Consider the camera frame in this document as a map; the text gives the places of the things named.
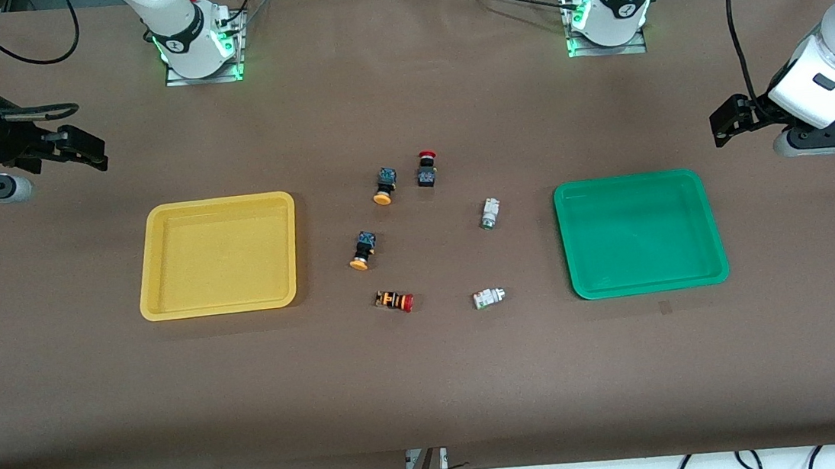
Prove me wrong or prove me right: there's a green button white body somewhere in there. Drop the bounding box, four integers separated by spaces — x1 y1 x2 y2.
471 286 509 312
477 197 503 232

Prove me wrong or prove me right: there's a yellow push button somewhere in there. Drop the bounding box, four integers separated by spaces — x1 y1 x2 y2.
346 230 381 273
370 165 401 208

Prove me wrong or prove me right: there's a green plastic tray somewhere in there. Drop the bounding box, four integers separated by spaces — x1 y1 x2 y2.
551 165 732 304

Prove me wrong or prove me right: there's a yellow plastic tray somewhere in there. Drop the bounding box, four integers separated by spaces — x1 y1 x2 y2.
130 190 307 324

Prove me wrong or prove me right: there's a red mushroom button black body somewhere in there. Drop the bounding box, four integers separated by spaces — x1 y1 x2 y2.
413 149 441 189

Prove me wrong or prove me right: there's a red button orange striped body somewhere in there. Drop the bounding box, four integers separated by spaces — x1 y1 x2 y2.
374 287 416 316

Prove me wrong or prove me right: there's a brown table cover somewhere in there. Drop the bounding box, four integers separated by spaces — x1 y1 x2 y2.
0 0 835 469

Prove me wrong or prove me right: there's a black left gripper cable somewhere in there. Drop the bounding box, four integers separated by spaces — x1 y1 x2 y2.
724 0 784 124

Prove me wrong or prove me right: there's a black looping background cable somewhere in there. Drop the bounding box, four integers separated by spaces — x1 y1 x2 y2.
0 0 85 70

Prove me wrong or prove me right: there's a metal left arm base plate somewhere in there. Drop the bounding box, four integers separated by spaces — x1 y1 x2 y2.
560 0 649 62

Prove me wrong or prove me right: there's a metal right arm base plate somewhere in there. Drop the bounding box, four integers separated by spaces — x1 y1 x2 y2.
159 5 253 88

